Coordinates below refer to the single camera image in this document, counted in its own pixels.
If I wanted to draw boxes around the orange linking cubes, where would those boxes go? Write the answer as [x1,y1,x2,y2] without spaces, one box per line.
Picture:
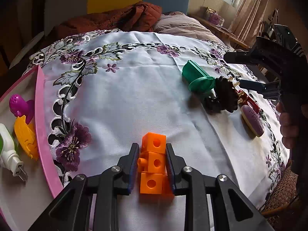
[137,132,174,198]

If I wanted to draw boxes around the red metallic capsule case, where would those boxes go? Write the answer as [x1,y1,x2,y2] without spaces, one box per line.
[238,90,260,114]

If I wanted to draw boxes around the purple oval patterned case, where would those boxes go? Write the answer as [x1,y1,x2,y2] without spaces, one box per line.
[241,105,264,137]

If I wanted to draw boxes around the brown wooden massage comb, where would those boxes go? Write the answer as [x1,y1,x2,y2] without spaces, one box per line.
[202,76,239,113]

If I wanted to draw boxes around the orange yellow plastic case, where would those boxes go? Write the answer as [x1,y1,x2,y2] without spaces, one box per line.
[14,116,39,161]

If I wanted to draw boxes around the white green plug-in device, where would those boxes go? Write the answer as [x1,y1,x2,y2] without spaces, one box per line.
[0,124,28,182]

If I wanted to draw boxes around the magenta perforated suction toy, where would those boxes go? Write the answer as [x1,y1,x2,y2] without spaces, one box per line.
[9,94,34,124]

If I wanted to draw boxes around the person's right hand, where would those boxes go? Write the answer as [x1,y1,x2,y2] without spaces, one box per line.
[276,102,307,150]

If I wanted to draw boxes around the beige curtain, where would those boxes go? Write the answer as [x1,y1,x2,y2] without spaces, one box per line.
[229,0,269,46]

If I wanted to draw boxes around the green plastic funnel piece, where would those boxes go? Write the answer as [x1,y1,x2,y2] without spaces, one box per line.
[182,60,216,94]

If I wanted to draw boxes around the wooden side shelf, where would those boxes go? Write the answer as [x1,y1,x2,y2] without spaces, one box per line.
[189,14,249,51]

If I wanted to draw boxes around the floral embroidered white tablecloth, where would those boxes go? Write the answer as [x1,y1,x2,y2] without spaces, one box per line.
[29,30,289,210]

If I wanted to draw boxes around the purple gift box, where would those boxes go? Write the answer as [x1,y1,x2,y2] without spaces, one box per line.
[204,7,224,27]

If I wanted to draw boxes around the pink white shallow tray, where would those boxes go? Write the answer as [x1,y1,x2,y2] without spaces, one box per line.
[1,66,63,230]

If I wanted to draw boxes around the pinkish grey blanket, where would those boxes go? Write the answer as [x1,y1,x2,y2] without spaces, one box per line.
[153,12,234,51]

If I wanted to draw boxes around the rust brown quilted jacket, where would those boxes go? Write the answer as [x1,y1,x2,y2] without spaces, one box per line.
[54,2,162,39]

